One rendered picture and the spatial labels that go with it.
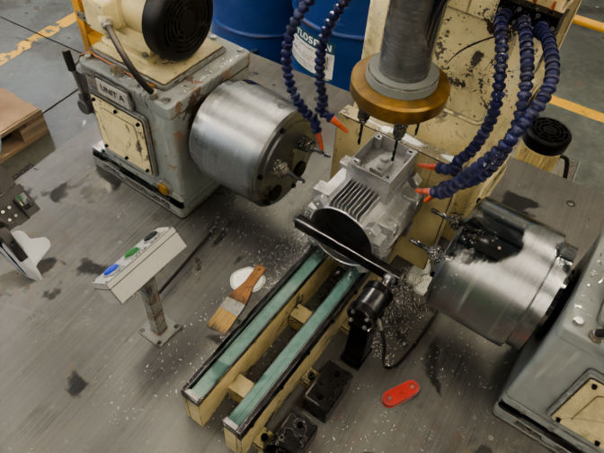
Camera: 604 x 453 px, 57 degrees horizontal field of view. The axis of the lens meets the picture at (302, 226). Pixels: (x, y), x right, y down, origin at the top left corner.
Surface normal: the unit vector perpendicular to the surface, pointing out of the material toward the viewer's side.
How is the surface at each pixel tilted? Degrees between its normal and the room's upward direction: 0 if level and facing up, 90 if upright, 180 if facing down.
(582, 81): 0
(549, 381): 90
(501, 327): 84
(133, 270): 50
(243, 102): 9
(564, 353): 90
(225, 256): 0
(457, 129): 90
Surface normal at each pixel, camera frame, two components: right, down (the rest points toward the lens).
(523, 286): -0.32, -0.11
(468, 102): -0.58, 0.61
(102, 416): 0.06, -0.64
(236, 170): -0.55, 0.44
